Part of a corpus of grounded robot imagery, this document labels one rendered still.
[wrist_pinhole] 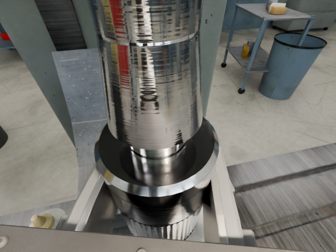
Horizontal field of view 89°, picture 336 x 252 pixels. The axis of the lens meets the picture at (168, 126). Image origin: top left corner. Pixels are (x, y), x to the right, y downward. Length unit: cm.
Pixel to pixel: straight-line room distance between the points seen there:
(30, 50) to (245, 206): 50
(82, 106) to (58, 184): 121
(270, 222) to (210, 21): 41
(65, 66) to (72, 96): 6
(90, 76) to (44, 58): 10
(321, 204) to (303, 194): 3
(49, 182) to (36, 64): 127
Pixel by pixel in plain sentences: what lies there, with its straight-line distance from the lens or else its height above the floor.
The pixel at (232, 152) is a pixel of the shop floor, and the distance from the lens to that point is 162.
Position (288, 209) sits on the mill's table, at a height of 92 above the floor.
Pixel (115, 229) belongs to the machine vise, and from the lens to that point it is 24.
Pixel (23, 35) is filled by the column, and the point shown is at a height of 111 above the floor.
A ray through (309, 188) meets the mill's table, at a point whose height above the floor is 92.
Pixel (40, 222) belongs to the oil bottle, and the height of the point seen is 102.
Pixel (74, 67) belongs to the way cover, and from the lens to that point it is 44.
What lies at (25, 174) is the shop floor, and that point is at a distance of 182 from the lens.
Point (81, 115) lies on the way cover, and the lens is 45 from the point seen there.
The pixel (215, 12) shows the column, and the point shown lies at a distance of 47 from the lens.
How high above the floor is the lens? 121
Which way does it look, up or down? 43 degrees down
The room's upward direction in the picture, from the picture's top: 1 degrees counter-clockwise
